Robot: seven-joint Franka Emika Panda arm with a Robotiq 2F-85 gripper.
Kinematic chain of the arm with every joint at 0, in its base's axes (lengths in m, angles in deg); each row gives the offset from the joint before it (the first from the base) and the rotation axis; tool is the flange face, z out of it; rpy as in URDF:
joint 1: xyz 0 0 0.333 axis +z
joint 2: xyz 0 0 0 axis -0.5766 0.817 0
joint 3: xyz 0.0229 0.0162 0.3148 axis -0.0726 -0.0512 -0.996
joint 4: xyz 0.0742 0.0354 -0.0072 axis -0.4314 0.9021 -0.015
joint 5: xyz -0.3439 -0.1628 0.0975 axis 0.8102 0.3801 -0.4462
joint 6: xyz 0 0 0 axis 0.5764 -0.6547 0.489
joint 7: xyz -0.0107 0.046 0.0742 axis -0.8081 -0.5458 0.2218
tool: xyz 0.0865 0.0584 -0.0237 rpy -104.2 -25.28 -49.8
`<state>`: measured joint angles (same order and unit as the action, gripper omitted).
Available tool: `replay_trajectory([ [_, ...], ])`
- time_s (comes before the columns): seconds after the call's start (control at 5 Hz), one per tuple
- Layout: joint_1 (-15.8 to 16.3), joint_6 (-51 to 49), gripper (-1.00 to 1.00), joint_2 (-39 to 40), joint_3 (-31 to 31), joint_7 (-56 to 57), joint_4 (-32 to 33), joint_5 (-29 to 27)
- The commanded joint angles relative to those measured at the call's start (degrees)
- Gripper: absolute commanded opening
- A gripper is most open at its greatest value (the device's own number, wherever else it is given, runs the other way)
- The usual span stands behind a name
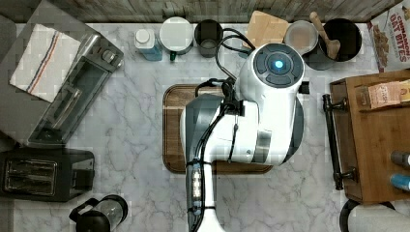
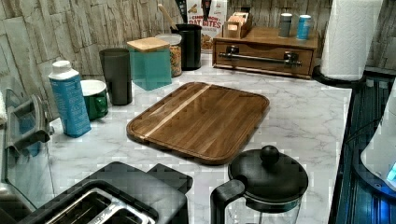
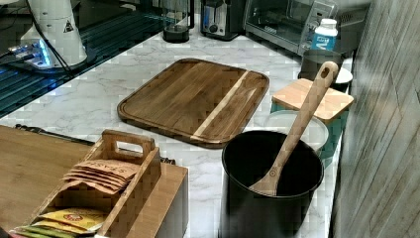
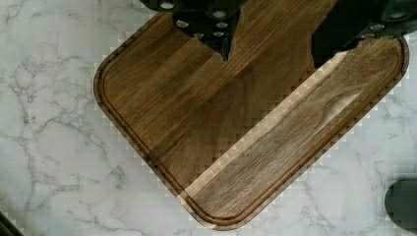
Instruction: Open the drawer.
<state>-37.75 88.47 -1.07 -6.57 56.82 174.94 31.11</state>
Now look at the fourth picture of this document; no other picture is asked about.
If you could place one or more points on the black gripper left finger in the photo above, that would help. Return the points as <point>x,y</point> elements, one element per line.
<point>212,22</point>

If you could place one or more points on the wooden cutting board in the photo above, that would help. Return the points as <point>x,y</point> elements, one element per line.
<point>227,135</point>

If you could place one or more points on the black round lid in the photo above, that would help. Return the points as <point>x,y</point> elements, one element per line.
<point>401,204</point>

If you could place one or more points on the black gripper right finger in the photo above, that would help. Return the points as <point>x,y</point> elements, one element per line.
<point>350,22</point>

